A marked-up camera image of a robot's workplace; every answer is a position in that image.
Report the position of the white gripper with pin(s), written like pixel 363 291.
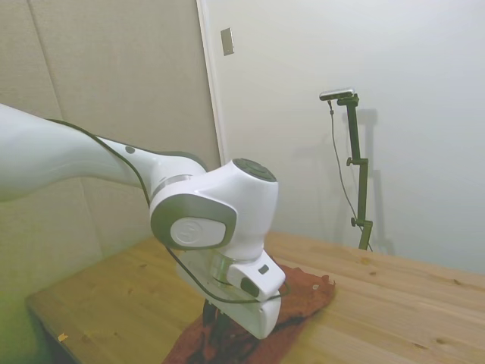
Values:
pixel 261 318

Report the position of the rust red shorts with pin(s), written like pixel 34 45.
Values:
pixel 303 299

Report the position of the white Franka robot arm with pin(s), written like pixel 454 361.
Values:
pixel 76 159

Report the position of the small tan tape scrap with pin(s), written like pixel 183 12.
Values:
pixel 62 336

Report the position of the dark articulated camera stand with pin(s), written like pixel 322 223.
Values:
pixel 363 182

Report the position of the white door frame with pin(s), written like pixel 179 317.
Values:
pixel 212 76

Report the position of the grey exterior camera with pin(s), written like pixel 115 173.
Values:
pixel 337 93

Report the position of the grey wall switch plate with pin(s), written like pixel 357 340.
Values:
pixel 227 41

